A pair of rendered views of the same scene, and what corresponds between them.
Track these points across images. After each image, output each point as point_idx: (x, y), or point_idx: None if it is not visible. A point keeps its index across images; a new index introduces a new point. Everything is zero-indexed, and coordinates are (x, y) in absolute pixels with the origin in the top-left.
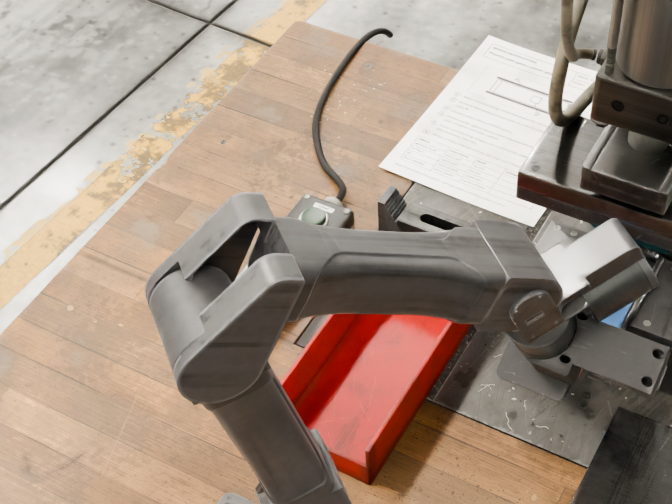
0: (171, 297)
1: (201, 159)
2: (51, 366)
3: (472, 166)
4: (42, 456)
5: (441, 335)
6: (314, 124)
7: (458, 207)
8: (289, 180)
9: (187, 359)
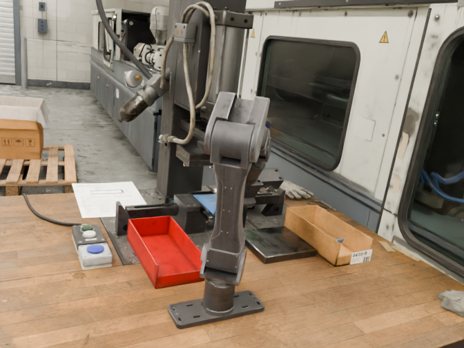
0: (226, 126)
1: (1, 239)
2: (25, 320)
3: (113, 208)
4: (70, 346)
5: (181, 228)
6: (41, 215)
7: None
8: (52, 232)
9: (257, 132)
